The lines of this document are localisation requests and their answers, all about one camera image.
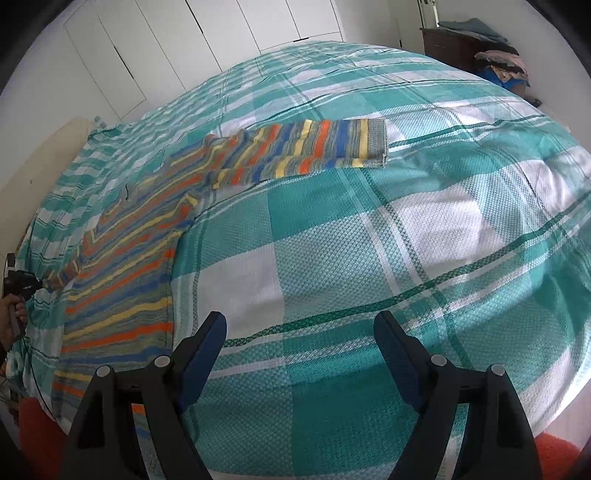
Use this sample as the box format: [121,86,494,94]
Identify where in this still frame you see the striped knit sweater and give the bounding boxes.
[44,117,389,464]

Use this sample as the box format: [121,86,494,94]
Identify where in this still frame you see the teal plaid blanket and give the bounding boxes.
[18,39,591,480]

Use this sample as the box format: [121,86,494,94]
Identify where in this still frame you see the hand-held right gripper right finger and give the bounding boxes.
[373,310,541,480]

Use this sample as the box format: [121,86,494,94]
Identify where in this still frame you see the folded teal cloth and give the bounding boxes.
[438,18,505,41]

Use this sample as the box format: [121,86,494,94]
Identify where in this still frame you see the person's left hand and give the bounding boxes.
[0,295,28,344]

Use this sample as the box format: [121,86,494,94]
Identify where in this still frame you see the white wardrobe doors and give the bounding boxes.
[65,0,347,121]

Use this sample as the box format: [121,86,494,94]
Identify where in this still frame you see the red cloth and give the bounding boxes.
[534,433,583,468]
[17,396,71,480]

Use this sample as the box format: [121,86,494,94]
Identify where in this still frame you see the dark wooden dresser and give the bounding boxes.
[420,27,483,71]

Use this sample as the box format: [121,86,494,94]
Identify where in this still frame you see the pile of mixed clothes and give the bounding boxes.
[475,43,533,89]

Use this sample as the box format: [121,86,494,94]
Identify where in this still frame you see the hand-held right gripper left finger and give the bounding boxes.
[60,311,228,480]

